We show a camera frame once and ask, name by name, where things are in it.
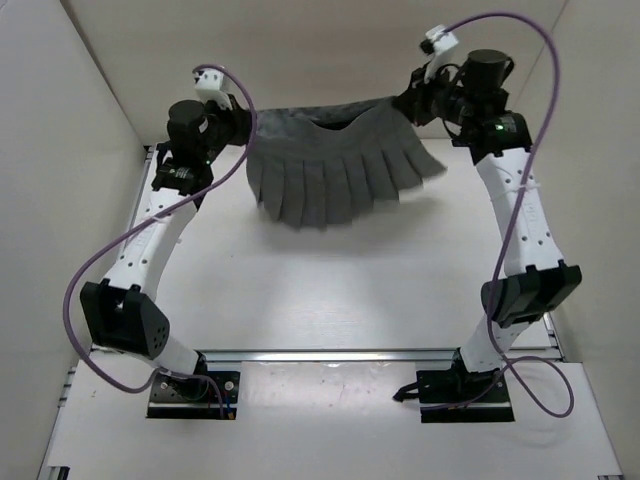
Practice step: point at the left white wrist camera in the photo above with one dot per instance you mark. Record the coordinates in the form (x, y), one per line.
(211, 84)

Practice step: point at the grey pleated skirt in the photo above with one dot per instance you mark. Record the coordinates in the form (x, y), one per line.
(316, 167)

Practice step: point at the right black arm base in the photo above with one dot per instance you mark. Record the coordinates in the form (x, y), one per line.
(456, 395)

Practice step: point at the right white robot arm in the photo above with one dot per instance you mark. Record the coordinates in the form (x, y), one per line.
(531, 275)

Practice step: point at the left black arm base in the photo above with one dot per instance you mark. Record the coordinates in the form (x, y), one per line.
(171, 398)

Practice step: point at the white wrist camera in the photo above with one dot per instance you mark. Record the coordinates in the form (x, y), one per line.
(211, 84)
(438, 45)

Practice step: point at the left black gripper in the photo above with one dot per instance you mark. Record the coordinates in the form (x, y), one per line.
(244, 118)

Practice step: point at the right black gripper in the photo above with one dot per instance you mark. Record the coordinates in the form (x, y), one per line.
(414, 102)

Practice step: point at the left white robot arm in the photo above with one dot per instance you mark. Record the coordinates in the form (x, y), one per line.
(120, 310)

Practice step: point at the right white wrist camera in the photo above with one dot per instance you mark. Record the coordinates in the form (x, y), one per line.
(438, 45)

